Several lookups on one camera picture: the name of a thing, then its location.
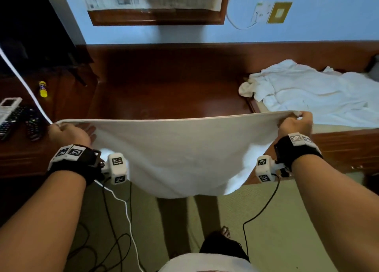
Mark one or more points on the wooden bed frame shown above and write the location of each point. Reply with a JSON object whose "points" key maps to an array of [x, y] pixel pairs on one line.
{"points": [[334, 144]]}

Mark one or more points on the brass switch plate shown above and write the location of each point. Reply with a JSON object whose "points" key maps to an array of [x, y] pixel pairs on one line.
{"points": [[279, 12]]}

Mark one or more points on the black wrist camera rig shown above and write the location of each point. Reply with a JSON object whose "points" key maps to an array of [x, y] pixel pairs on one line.
{"points": [[80, 160], [291, 154]]}

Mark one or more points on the yellow glue stick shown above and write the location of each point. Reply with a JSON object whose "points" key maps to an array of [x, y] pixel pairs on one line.
{"points": [[43, 89]]}

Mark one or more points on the person's right forearm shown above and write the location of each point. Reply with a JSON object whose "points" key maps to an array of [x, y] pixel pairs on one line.
{"points": [[337, 212]]}

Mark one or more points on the person's left hand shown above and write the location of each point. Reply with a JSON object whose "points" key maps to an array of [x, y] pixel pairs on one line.
{"points": [[69, 135]]}

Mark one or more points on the person's right hand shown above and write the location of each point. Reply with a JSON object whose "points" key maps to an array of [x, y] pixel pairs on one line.
{"points": [[297, 126]]}

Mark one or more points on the white remote control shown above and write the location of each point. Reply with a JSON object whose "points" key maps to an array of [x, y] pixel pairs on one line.
{"points": [[8, 108]]}

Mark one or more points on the black right wrist camera rig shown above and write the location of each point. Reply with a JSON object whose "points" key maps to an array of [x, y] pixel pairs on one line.
{"points": [[291, 154]]}

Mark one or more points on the black remote control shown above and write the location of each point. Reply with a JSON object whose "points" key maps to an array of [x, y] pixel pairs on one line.
{"points": [[10, 122], [33, 125]]}

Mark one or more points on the wooden bench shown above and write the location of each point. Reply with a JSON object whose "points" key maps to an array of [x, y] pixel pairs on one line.
{"points": [[174, 88]]}

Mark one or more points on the person's left fingers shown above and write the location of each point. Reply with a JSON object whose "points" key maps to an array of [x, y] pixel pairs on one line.
{"points": [[89, 131]]}

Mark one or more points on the white towel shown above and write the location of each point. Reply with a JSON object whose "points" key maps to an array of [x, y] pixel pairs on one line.
{"points": [[183, 156]]}

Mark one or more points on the wooden side cabinet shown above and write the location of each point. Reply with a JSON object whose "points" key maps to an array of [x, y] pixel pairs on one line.
{"points": [[26, 150]]}

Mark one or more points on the black television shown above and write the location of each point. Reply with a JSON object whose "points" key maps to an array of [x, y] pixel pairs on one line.
{"points": [[32, 28]]}

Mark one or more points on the white shirt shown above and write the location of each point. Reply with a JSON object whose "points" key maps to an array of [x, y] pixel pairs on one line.
{"points": [[207, 263]]}

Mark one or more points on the person's foot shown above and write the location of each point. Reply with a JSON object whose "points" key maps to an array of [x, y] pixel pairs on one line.
{"points": [[225, 231]]}

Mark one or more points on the dark pillow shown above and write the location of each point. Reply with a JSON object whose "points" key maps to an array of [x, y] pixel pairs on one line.
{"points": [[374, 68]]}

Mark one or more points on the white wall socket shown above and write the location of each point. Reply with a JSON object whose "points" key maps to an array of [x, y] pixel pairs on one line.
{"points": [[261, 12]]}

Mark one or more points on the pile of white linen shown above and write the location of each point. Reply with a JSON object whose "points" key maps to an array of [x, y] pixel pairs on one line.
{"points": [[311, 91]]}

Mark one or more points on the black left wrist camera rig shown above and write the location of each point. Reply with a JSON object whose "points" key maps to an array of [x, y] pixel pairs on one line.
{"points": [[80, 160]]}

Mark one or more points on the black shorts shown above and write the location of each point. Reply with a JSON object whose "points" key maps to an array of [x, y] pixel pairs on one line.
{"points": [[222, 246]]}

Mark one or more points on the person's left forearm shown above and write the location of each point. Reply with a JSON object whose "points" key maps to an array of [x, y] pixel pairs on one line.
{"points": [[44, 221]]}

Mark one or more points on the person's right fingers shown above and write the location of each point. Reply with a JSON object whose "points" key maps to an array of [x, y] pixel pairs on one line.
{"points": [[291, 118]]}

